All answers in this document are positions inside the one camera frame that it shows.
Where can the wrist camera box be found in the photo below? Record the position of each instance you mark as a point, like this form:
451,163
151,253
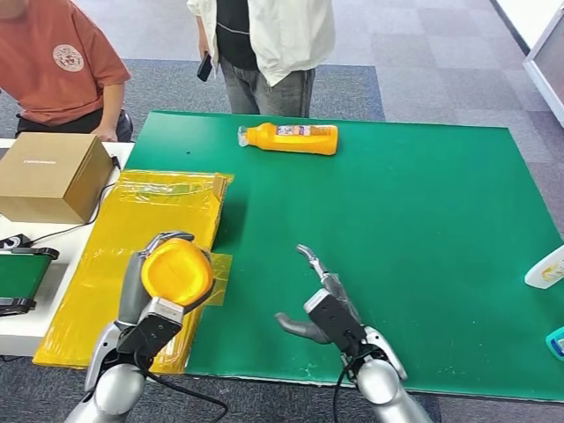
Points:
152,330
332,324

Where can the person in orange shirt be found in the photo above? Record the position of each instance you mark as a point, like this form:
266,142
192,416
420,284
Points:
53,64

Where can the green table mat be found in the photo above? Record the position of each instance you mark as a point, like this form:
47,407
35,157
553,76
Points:
396,233

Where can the white side table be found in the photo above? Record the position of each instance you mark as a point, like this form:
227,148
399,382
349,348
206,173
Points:
66,257

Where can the green and black device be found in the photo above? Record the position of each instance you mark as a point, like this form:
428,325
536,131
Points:
22,274

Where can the person in white jacket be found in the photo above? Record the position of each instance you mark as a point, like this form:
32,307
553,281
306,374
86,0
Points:
282,35

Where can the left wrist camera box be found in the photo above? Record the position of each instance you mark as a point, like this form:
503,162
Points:
152,330

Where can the orange bottle with small label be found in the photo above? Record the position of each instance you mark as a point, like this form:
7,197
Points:
291,142

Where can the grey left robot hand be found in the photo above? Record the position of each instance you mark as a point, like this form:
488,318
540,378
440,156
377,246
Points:
130,286

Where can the teal plastic item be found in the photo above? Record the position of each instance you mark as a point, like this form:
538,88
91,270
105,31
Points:
557,344

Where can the black phone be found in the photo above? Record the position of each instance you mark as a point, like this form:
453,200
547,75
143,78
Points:
204,67

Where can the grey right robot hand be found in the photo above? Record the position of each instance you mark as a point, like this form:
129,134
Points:
334,289

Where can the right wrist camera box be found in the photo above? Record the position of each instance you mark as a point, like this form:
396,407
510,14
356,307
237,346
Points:
332,324

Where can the brown cardboard box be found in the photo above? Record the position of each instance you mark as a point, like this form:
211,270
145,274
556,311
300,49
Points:
48,175

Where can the orange Tide detergent bottle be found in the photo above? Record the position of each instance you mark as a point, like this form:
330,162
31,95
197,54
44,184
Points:
176,271

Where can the white plastic bottle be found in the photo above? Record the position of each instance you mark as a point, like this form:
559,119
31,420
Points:
546,271

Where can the yellow plastic wrapped package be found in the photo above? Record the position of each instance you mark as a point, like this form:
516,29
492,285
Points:
110,257

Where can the white framed board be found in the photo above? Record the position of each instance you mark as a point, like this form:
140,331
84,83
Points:
548,64

